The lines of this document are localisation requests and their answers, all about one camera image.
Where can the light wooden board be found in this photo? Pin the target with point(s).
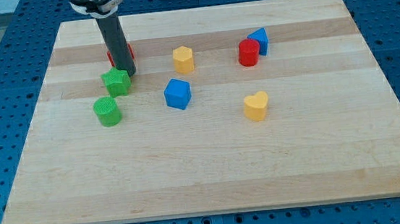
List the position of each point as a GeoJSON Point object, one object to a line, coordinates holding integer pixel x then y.
{"type": "Point", "coordinates": [331, 133]}

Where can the red cylinder block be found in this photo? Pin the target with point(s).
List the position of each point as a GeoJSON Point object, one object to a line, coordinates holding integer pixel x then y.
{"type": "Point", "coordinates": [249, 52]}

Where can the blue cube block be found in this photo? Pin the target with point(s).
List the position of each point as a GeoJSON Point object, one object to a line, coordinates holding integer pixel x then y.
{"type": "Point", "coordinates": [177, 94]}

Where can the blue triangle block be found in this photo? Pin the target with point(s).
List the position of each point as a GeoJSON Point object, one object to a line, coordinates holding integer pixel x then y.
{"type": "Point", "coordinates": [261, 37]}

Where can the yellow heart block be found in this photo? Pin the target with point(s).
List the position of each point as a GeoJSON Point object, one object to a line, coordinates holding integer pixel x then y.
{"type": "Point", "coordinates": [255, 106]}

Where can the green star block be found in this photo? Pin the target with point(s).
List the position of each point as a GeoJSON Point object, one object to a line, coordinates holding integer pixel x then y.
{"type": "Point", "coordinates": [117, 82]}

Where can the green cylinder block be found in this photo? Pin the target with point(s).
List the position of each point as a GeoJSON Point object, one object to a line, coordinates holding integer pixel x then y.
{"type": "Point", "coordinates": [107, 111]}

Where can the red star block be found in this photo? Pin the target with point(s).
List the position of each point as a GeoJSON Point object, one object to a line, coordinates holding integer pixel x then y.
{"type": "Point", "coordinates": [111, 60]}

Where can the yellow hexagon block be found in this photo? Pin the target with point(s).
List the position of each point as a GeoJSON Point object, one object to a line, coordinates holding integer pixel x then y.
{"type": "Point", "coordinates": [183, 60]}

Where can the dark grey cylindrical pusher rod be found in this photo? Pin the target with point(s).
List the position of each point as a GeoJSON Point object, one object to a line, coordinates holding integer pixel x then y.
{"type": "Point", "coordinates": [116, 43]}

